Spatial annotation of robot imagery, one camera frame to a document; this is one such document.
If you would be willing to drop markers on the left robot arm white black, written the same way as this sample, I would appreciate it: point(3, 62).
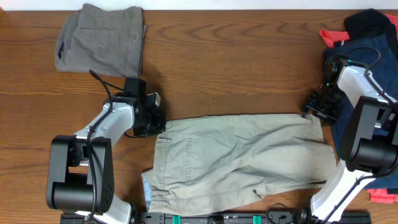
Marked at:
point(81, 175)

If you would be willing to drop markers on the folded dark grey shorts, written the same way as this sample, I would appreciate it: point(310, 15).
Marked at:
point(107, 42)

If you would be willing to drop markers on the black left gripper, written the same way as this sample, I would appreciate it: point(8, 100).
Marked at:
point(161, 124)

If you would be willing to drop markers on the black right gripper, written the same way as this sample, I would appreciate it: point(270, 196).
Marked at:
point(311, 104)

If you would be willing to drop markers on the light khaki shorts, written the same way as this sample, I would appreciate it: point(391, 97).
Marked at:
point(216, 163)

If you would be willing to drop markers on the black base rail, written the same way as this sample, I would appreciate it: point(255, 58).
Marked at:
point(231, 218)

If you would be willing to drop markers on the navy blue garment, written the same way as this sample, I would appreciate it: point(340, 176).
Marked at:
point(384, 73)

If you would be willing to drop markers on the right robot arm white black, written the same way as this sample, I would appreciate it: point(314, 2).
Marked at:
point(368, 148)

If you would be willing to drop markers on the red garment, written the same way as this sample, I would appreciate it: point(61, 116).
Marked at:
point(337, 38)

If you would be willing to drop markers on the black garment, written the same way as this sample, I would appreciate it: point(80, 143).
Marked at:
point(371, 23)

